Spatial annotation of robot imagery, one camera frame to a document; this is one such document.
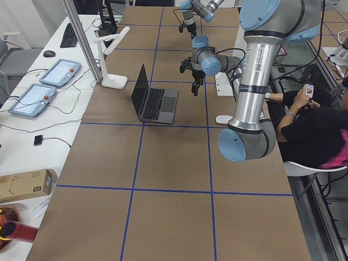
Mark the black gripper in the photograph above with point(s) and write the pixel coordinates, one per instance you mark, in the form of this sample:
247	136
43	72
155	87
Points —
197	73
192	28

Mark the grey laptop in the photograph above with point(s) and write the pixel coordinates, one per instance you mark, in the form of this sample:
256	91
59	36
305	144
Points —
153	104

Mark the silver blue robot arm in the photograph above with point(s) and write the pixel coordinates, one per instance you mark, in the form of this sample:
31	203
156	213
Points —
189	8
267	26

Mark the white computer mouse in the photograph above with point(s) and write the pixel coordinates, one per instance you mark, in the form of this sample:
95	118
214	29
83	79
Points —
223	119

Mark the black computer mouse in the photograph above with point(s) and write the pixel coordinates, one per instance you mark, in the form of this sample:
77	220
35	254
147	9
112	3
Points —
49	54

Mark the seated person in black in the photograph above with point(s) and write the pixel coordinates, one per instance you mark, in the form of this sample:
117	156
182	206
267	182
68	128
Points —
312	133

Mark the black keyboard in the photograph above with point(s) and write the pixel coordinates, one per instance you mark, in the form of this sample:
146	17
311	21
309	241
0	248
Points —
69	39

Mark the white chair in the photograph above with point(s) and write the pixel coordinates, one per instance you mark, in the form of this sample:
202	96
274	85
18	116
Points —
293	169

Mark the upper blue teach pendant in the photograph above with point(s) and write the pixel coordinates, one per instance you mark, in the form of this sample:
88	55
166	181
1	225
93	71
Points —
60	73

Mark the blue teach pendant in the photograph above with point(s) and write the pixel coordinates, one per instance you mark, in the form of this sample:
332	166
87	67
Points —
60	73
33	101

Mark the lower blue teach pendant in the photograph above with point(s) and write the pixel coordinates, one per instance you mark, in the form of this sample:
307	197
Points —
33	101

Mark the small black device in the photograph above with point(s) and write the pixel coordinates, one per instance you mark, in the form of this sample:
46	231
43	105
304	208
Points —
38	139

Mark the cardboard box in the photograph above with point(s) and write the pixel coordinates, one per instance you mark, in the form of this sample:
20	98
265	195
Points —
26	185

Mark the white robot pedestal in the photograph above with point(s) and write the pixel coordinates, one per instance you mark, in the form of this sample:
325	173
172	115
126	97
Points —
223	86

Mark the aluminium frame post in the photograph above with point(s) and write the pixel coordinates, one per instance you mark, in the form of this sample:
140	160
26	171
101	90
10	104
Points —
73	16

